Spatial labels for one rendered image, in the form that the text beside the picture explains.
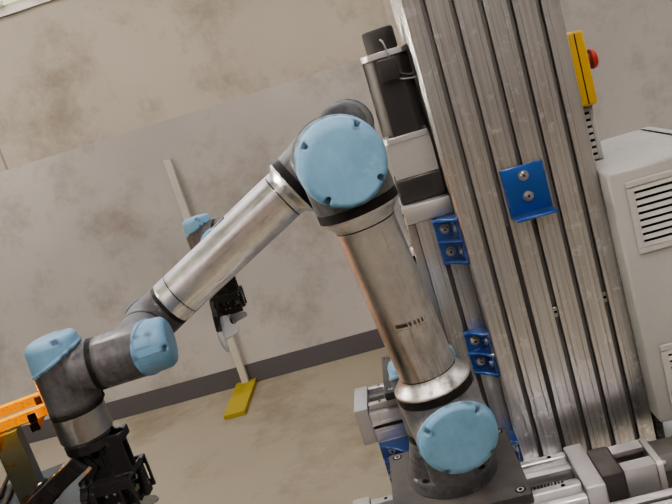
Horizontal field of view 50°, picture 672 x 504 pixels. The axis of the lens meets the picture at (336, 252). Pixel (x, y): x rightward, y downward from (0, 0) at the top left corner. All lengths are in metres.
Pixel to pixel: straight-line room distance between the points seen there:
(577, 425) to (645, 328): 0.23
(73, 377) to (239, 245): 0.30
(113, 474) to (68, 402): 0.13
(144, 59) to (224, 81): 0.44
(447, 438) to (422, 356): 0.12
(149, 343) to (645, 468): 0.82
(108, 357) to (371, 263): 0.37
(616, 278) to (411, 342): 0.49
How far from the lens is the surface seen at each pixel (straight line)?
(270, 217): 1.08
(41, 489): 1.15
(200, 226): 1.85
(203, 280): 1.10
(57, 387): 1.04
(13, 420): 1.87
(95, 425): 1.06
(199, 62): 4.05
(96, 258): 4.34
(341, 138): 0.91
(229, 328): 1.89
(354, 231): 0.95
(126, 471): 1.09
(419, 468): 1.25
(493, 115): 1.26
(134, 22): 4.15
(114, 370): 1.02
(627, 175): 1.28
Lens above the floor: 1.49
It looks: 12 degrees down
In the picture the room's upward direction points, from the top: 17 degrees counter-clockwise
